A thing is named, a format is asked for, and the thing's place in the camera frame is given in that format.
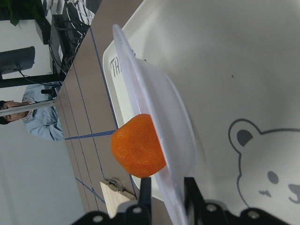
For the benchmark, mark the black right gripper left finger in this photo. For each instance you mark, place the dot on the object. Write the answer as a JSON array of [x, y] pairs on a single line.
[[145, 193]]

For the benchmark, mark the orange fruit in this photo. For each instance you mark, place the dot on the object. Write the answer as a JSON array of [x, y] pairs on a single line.
[[136, 147]]

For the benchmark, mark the black monitor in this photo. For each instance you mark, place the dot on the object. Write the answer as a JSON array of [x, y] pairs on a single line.
[[18, 59]]

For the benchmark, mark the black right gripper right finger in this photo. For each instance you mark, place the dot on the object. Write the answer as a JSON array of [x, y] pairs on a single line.
[[193, 198]]

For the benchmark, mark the wooden cutting board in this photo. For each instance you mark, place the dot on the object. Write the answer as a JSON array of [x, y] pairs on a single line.
[[115, 194]]

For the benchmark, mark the aluminium frame post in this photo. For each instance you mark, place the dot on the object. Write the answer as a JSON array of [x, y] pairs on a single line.
[[24, 108]]

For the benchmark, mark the white round plate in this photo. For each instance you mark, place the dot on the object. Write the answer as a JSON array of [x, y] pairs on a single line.
[[151, 91]]

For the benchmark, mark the cream bear tray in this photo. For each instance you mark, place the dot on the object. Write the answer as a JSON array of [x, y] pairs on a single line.
[[236, 66]]

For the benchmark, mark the person in blue shirt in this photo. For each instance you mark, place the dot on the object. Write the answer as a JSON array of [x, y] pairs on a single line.
[[43, 122]]

